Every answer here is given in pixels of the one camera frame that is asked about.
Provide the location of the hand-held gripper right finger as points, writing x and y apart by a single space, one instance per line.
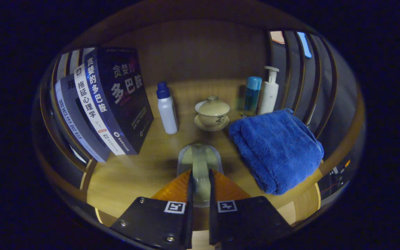
212 222

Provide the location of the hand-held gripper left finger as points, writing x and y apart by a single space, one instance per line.
190 222

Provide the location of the wooden countertop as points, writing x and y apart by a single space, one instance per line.
134 173

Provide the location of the wooden cabinet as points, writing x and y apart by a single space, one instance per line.
200 52

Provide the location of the blue folded towel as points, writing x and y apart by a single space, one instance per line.
276 149

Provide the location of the beige lidded tea cup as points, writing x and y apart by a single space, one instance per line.
212 114

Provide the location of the white bottle blue cap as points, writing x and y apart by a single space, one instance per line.
168 114

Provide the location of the black device with orange tip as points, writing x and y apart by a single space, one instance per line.
335 177

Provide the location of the teal blue bottle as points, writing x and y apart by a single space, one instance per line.
252 97

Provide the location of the dark blue book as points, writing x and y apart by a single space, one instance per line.
127 104

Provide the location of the white pump bottle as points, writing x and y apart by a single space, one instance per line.
268 97

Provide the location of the white spine book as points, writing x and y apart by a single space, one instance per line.
92 111

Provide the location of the grey book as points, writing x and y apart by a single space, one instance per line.
69 114

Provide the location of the black backdrop cloth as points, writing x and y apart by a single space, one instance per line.
293 69

